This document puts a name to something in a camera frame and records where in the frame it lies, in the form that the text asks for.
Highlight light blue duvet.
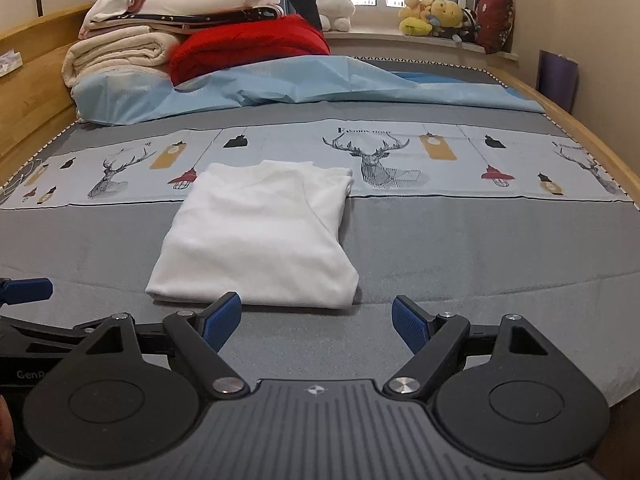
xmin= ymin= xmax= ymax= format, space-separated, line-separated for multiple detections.
xmin=70 ymin=56 xmax=544 ymax=126

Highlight red folded blanket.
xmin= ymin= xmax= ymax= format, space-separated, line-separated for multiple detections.
xmin=169 ymin=14 xmax=330 ymax=86

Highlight white plush toy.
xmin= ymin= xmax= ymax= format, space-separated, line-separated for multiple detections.
xmin=317 ymin=0 xmax=356 ymax=32

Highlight wooden bed frame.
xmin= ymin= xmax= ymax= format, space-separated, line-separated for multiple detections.
xmin=0 ymin=4 xmax=89 ymax=182

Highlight cream folded blanket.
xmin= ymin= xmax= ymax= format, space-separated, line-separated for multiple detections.
xmin=61 ymin=25 xmax=181 ymax=88

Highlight yellow plush toys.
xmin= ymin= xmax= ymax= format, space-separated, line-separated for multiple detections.
xmin=398 ymin=0 xmax=476 ymax=42

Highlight white folded bedding stack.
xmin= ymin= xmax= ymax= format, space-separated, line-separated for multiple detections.
xmin=78 ymin=0 xmax=284 ymax=39

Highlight white long-sleeve shirt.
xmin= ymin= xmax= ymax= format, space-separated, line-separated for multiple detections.
xmin=145 ymin=160 xmax=359 ymax=309

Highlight purple box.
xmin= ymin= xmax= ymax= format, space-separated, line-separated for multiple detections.
xmin=536 ymin=50 xmax=579 ymax=113

